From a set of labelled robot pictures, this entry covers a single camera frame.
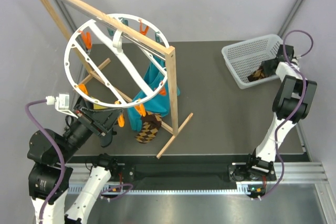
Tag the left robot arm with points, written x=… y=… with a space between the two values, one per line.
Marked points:
x=49 y=179

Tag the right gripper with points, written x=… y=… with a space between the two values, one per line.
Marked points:
x=265 y=67

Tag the white plastic basket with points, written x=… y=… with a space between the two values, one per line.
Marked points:
x=245 y=57

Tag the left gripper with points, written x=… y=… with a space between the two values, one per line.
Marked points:
x=101 y=120

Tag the white round clip hanger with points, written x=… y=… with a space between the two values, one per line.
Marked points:
x=115 y=45

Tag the brown argyle sock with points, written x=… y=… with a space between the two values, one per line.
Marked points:
x=151 y=123
x=256 y=75

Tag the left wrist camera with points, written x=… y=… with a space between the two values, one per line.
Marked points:
x=61 y=103

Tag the orange clothespin top left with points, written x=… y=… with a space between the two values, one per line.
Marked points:
x=86 y=37

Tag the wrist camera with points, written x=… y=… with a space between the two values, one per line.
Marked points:
x=61 y=103
x=280 y=55

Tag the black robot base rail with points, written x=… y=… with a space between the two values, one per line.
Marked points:
x=189 y=172

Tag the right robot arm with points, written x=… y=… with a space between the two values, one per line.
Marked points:
x=292 y=103

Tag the orange clothespin top right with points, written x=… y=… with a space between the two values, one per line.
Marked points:
x=143 y=30

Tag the black and yellow sock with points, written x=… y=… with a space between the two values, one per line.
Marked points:
x=78 y=136

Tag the orange clothespin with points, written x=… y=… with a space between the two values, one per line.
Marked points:
x=140 y=109
x=86 y=37
x=120 y=120
x=163 y=91
x=83 y=88
x=143 y=30

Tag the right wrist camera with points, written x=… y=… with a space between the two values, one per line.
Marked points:
x=280 y=55

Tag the orange clothespin front left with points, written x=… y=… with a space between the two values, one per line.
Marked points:
x=120 y=120

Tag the wooden drying rack frame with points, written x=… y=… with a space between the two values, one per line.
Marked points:
x=107 y=24

